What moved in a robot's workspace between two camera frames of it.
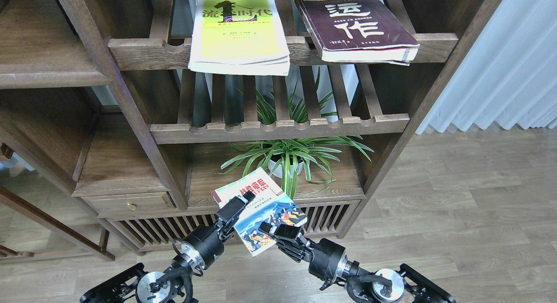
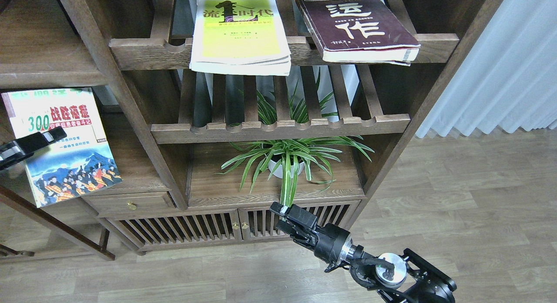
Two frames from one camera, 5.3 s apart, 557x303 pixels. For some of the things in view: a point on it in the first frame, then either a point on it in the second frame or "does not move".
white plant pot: (277, 171) does not move
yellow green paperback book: (244, 35) does not move
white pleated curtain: (509, 75) does not move
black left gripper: (203, 244) → (13, 151)
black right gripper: (327, 260) → (329, 243)
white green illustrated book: (270, 204) → (83, 161)
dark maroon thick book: (357, 25) does not move
